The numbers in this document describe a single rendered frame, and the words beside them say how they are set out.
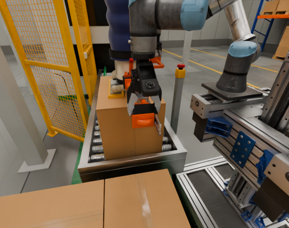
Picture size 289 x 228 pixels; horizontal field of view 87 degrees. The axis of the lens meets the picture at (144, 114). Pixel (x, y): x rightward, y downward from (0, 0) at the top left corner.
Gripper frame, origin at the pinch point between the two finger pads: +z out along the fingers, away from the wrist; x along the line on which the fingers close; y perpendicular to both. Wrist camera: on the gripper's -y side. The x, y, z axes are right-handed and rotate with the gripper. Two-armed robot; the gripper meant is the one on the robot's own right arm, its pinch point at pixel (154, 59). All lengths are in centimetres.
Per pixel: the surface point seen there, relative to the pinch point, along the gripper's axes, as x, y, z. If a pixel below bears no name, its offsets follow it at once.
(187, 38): 127, -218, 4
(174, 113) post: 20, 11, 51
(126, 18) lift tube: -26, 40, -29
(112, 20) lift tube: -33, 37, -28
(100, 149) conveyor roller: -51, 46, 54
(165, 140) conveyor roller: 0, 45, 54
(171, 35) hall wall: 309, -849, 42
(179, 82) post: 21.2, 10.5, 18.4
